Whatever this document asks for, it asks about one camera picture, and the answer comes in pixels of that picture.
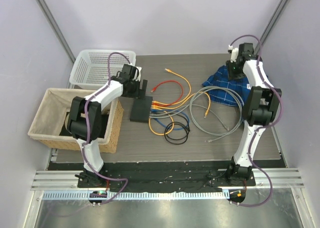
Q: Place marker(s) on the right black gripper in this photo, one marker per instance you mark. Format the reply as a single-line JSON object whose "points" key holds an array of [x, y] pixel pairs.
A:
{"points": [[232, 75]]}

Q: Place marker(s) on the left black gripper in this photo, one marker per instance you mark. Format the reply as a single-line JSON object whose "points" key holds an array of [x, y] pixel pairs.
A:
{"points": [[139, 93]]}

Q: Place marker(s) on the black network switch box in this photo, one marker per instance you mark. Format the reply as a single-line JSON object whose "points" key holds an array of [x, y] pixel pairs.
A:
{"points": [[141, 109]]}

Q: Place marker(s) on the blue plaid cloth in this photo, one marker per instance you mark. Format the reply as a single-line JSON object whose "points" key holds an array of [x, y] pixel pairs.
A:
{"points": [[246, 92]]}

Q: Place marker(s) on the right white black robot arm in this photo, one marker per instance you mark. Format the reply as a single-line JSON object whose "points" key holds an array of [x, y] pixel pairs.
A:
{"points": [[259, 110]]}

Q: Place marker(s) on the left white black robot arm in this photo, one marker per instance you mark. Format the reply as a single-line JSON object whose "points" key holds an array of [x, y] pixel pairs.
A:
{"points": [[85, 119]]}

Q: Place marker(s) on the white perforated plastic basket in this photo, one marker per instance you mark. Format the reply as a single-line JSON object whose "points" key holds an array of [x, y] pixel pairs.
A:
{"points": [[90, 69]]}

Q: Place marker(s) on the brown tape roll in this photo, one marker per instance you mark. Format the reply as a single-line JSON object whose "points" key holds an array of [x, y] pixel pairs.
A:
{"points": [[64, 131]]}

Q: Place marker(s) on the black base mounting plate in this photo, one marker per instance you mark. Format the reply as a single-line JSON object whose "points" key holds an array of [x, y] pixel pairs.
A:
{"points": [[210, 165]]}

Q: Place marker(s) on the wicker basket with liner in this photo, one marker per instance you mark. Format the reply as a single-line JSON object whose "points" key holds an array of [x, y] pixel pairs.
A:
{"points": [[51, 115]]}

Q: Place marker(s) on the white slotted cable duct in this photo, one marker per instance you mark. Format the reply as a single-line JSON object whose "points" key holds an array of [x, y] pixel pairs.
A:
{"points": [[128, 196]]}

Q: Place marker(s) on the aluminium frame rail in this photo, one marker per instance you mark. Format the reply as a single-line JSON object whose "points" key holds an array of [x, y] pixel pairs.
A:
{"points": [[172, 180]]}

